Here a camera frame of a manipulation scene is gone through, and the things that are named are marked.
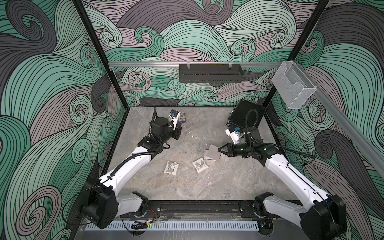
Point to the white slotted cable duct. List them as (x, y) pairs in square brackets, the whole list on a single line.
[(179, 225)]

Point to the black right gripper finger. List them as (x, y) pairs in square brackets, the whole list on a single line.
[(223, 152), (225, 147)]

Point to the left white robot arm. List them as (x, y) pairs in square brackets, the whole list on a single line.
[(100, 200)]

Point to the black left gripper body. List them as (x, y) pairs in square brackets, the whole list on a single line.
[(174, 133)]

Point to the black wall-mounted tray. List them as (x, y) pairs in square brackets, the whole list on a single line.
[(214, 74)]

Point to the black aluminium case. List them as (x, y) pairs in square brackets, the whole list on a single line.
[(237, 118)]

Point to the clear acrylic wall holder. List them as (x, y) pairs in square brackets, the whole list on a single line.
[(293, 84)]

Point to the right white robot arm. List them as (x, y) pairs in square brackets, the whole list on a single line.
[(320, 215)]

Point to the grey foam insert pad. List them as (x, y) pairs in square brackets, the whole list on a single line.
[(212, 154)]

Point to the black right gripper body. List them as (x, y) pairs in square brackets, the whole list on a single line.
[(240, 149)]

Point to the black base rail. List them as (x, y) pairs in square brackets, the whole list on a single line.
[(238, 209)]

